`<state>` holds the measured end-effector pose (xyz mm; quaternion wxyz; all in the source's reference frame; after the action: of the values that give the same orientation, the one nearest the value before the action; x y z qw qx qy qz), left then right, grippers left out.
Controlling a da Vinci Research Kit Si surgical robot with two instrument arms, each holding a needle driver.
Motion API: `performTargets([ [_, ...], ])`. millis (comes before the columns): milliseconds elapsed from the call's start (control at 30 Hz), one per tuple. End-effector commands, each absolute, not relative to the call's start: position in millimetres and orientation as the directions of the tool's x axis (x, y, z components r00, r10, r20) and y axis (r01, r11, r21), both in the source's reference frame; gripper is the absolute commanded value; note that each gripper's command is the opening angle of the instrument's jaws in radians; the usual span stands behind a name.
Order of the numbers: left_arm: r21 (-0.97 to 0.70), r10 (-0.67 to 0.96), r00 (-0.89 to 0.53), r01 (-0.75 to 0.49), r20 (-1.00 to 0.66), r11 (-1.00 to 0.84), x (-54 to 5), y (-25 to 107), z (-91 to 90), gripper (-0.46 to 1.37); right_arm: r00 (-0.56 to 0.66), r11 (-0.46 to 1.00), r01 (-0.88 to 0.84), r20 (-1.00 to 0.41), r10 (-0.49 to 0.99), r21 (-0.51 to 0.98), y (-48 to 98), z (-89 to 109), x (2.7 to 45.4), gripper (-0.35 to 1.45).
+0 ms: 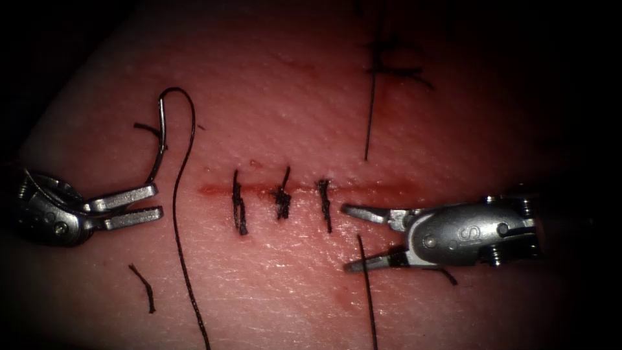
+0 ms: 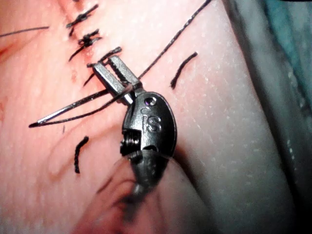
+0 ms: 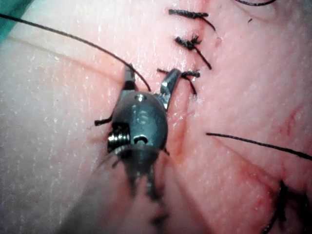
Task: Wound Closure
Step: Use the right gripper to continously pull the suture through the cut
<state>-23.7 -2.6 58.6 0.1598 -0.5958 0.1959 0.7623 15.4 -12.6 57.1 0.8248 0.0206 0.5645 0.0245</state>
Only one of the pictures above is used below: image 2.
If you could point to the left arm needle driver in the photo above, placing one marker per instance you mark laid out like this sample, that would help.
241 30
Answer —
156 126

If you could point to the left arm needle driver jaw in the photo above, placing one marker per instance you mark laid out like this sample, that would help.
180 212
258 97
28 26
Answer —
125 72
109 79

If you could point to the curved steel needle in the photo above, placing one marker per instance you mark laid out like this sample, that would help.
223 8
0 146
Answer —
73 106

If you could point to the black stitching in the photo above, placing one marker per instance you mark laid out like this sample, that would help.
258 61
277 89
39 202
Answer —
85 41

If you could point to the short black thread piece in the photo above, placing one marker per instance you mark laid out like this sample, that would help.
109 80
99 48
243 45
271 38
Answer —
77 151
182 65

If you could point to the tissue pad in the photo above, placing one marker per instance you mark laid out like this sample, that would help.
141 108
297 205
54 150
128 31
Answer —
219 122

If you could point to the long black thread piece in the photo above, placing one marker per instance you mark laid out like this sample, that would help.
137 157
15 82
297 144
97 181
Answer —
24 31

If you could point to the blue-green cloth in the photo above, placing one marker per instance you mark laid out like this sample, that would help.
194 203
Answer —
292 29

